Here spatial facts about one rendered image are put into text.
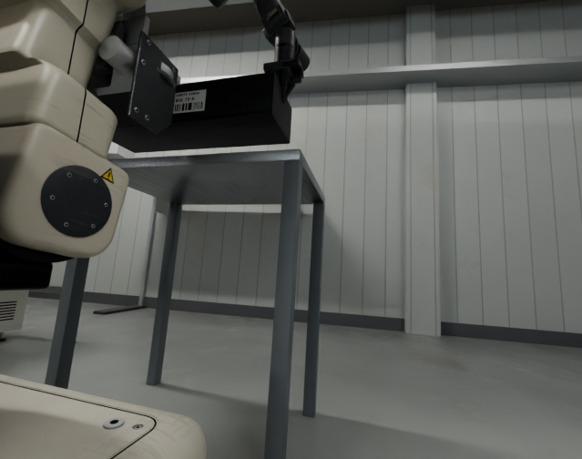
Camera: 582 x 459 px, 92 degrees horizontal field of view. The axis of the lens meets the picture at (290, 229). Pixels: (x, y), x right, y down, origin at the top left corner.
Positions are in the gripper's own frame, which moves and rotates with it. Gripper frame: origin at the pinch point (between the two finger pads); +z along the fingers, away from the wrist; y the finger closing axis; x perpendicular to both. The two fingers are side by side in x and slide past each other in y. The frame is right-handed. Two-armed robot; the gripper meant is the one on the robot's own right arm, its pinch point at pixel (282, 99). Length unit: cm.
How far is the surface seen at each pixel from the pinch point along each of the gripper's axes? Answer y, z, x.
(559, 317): -192, 81, -247
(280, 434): -5, 82, 6
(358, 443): -21, 97, -26
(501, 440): -65, 98, -44
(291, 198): -5.1, 28.9, 4.0
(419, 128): -74, -101, -232
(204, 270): 152, 56, -214
